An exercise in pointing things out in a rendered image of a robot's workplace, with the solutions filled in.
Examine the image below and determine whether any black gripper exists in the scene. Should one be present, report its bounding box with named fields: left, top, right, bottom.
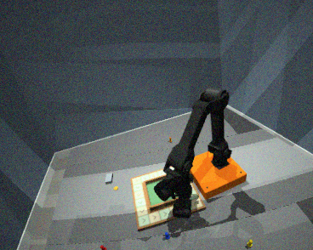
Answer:
left=173, top=173, right=193, bottom=218

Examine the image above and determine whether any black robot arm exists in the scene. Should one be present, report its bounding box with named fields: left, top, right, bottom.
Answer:
left=153, top=87, right=232, bottom=202

